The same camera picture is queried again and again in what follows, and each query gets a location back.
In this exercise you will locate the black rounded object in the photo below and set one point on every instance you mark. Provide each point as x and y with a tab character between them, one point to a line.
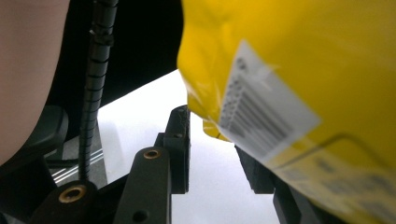
40	137

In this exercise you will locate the yellow and green spout pouch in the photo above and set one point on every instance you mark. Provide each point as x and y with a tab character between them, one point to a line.
280	31

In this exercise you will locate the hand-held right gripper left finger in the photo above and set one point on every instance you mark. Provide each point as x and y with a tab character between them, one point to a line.
179	155

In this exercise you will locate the metal floor rail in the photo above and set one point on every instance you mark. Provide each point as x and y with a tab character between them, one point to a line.
81	169

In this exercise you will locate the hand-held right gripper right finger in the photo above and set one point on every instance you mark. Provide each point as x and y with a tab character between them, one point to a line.
260	177

